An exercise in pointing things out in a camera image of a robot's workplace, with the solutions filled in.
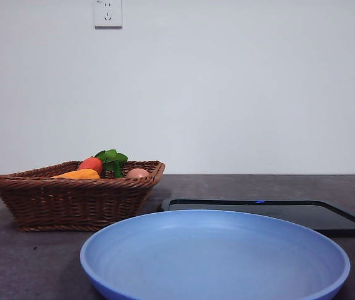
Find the orange carrot with green leaves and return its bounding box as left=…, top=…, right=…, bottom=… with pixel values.
left=77, top=149, right=129, bottom=179

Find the black rectangular tray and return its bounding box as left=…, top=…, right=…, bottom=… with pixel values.
left=161, top=198, right=355, bottom=238

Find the white wall socket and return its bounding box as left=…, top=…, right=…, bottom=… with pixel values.
left=94, top=0, right=123, bottom=31

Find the brown wicker basket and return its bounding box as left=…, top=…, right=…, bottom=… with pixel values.
left=0, top=160, right=166, bottom=233

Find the brown egg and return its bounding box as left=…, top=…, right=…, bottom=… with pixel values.
left=125, top=167, right=151, bottom=179

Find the yellow corn cob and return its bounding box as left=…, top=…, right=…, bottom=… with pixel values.
left=51, top=168, right=101, bottom=181

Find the blue round plate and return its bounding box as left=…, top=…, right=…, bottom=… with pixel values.
left=79, top=209, right=351, bottom=300

